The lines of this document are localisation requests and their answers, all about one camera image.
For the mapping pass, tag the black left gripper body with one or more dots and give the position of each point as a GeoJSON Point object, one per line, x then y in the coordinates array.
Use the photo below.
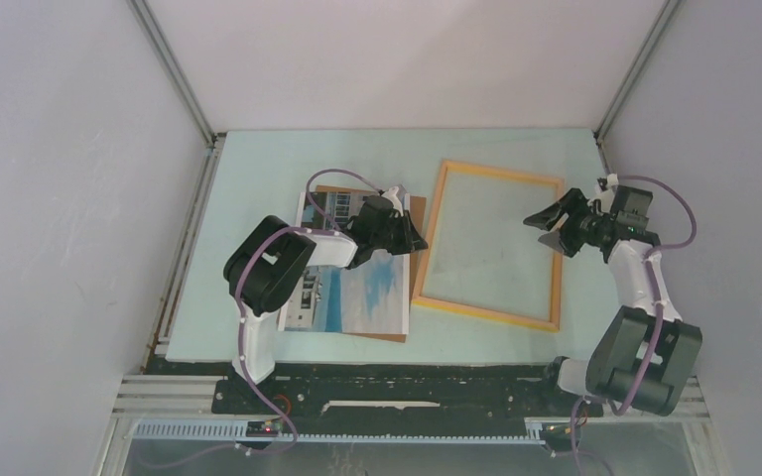
{"type": "Point", "coordinates": [394, 237]}

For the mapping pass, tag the grey cable duct strip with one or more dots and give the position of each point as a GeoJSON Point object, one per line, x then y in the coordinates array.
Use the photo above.
{"type": "Point", "coordinates": [227, 430]}

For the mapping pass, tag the left aluminium corner post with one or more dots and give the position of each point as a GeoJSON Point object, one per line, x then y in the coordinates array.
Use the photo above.
{"type": "Point", "coordinates": [160, 45]}

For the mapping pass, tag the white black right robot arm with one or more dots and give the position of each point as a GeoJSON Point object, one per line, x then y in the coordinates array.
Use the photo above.
{"type": "Point", "coordinates": [645, 356]}

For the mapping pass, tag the aluminium corner post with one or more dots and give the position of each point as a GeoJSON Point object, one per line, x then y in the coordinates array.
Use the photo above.
{"type": "Point", "coordinates": [160, 45]}
{"type": "Point", "coordinates": [654, 37]}

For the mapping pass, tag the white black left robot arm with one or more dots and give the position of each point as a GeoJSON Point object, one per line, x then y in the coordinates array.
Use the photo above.
{"type": "Point", "coordinates": [266, 268]}

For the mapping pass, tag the yellow wooden picture frame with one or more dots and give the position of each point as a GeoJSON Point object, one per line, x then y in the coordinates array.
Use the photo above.
{"type": "Point", "coordinates": [482, 260]}

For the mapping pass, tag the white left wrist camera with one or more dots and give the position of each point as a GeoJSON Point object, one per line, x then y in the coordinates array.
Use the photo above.
{"type": "Point", "coordinates": [397, 196]}

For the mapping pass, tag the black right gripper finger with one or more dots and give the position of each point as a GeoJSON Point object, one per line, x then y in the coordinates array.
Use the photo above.
{"type": "Point", "coordinates": [572, 202]}
{"type": "Point", "coordinates": [566, 241]}

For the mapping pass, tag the small circuit board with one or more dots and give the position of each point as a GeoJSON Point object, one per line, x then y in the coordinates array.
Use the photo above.
{"type": "Point", "coordinates": [263, 429]}

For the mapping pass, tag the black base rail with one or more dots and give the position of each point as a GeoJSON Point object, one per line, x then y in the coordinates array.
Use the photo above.
{"type": "Point", "coordinates": [400, 399]}

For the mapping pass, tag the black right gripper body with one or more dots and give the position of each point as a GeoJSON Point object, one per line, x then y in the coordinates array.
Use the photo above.
{"type": "Point", "coordinates": [588, 223]}

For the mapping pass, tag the building and sky photo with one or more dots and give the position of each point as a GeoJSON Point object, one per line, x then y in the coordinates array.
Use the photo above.
{"type": "Point", "coordinates": [300, 309]}

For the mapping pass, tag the right aluminium corner post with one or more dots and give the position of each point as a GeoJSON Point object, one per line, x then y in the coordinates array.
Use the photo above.
{"type": "Point", "coordinates": [654, 37]}

